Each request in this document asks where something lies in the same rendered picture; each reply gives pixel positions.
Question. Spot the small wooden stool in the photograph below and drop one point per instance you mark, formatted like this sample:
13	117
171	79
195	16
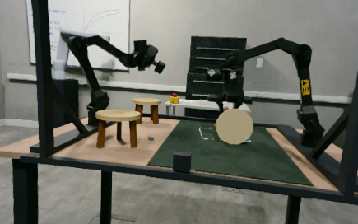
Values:
153	107
118	116
234	126

